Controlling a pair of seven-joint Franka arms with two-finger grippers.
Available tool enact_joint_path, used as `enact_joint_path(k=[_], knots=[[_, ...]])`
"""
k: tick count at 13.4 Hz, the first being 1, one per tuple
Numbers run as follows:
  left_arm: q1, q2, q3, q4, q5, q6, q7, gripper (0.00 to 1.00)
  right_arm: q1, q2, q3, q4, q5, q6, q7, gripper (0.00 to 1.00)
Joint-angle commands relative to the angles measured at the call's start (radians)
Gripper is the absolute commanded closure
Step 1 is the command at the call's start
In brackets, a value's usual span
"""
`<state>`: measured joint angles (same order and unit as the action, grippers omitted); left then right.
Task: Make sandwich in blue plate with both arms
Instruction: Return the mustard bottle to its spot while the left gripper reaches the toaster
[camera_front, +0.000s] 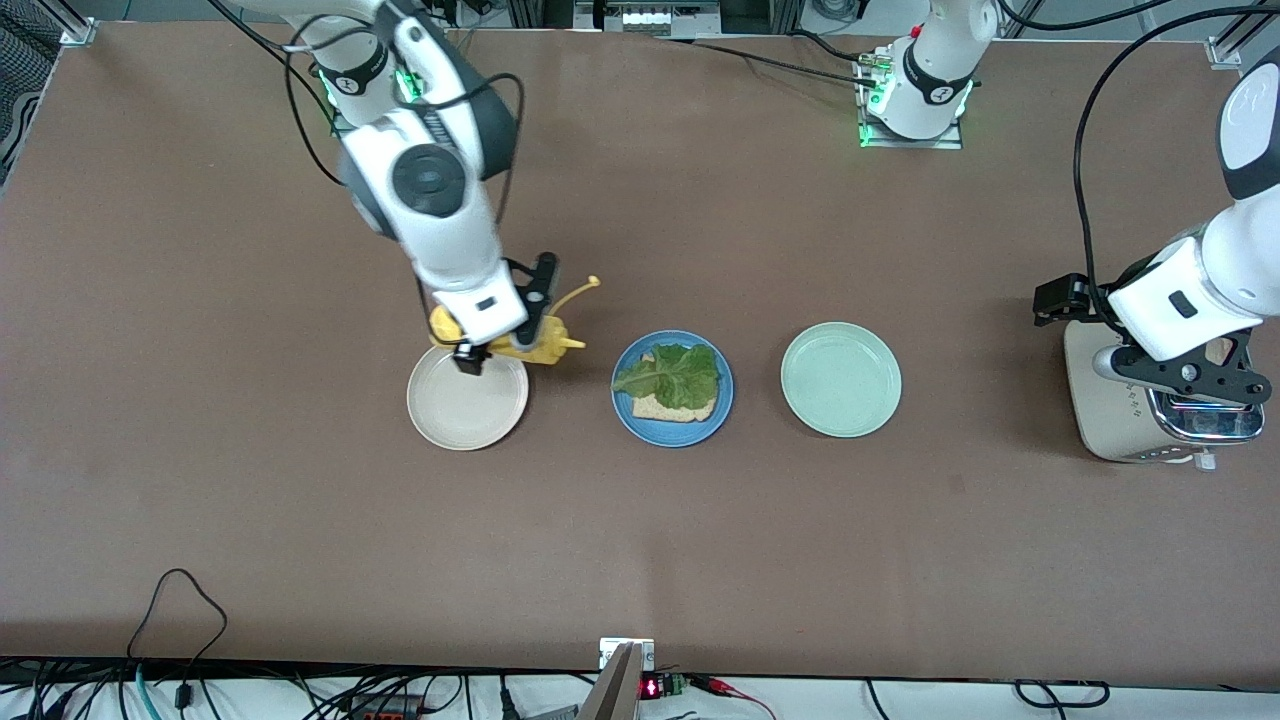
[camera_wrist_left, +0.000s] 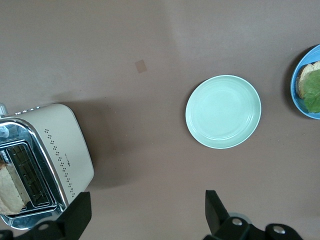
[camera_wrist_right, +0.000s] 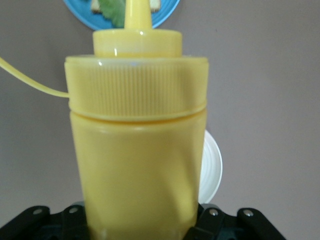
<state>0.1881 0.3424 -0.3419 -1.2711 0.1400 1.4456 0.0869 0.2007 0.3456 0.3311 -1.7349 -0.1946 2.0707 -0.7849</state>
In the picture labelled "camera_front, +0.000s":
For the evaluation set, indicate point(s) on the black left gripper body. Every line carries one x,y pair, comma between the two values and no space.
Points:
1084,300

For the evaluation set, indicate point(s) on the yellow mustard squeeze bottle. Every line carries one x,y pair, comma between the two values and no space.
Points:
515,353

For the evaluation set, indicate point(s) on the green lettuce leaf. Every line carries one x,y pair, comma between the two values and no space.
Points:
685,375

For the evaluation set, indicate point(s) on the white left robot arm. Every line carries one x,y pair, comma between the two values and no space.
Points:
1230,270

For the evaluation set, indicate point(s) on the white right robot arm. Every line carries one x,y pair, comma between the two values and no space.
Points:
440,240

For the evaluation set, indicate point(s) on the beige round plate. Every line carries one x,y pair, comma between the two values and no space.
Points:
467,410

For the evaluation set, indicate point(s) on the blue round plate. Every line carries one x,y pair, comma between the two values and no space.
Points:
650,432

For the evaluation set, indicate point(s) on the pale green round plate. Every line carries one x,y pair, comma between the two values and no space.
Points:
841,380

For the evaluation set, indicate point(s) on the beige chrome toaster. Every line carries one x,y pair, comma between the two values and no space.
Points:
1100,410

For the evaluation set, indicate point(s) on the small board red display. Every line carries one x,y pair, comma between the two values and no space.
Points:
652,687

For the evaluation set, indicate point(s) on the device with white lights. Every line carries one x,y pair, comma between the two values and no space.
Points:
650,18

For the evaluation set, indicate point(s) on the small black power adapter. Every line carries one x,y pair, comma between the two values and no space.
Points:
183,696

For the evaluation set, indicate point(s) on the grey checked fabric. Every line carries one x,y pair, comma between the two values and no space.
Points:
25,70

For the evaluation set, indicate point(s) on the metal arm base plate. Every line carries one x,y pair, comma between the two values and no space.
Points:
950,143

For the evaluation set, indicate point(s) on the aluminium corner bracket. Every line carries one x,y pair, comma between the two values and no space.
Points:
80,33
1222,50

